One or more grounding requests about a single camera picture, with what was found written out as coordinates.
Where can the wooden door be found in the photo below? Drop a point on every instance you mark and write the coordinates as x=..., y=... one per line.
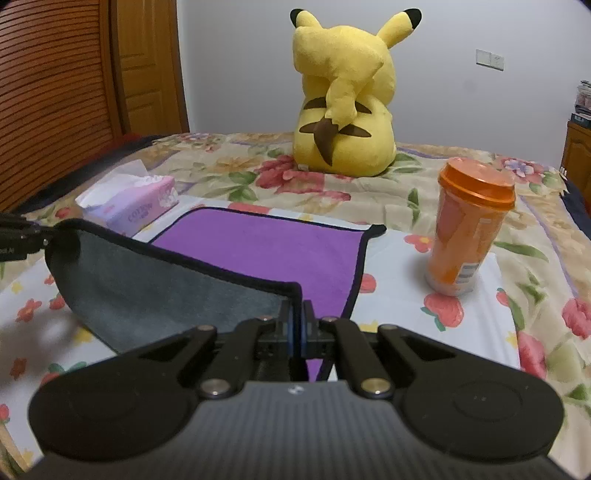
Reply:
x=147, y=64

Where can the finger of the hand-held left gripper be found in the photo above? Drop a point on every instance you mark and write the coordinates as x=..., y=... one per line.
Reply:
x=23, y=237

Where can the yellow plush toy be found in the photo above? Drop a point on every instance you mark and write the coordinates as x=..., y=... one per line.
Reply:
x=344, y=92

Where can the orange lidded cup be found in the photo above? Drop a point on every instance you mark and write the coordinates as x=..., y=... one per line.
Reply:
x=466, y=230

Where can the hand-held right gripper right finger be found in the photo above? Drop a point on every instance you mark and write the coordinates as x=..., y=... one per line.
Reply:
x=306, y=328

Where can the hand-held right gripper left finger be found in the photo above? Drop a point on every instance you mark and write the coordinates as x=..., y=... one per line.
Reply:
x=285, y=328

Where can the white wall switch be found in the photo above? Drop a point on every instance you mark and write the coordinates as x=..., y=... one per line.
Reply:
x=489, y=58

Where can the purple and grey towel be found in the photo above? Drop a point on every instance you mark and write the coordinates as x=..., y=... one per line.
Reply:
x=221, y=258

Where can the wooden cabinet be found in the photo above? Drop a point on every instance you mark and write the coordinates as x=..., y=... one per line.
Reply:
x=577, y=152

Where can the stack of items on cabinet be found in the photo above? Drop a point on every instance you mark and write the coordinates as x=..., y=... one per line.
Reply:
x=582, y=101

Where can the tissue pack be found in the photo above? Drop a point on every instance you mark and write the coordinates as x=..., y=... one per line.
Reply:
x=134, y=203

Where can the floral bed sheet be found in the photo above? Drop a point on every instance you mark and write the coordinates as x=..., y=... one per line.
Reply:
x=521, y=277

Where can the wooden headboard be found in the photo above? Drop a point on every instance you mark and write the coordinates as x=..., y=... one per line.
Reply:
x=51, y=92

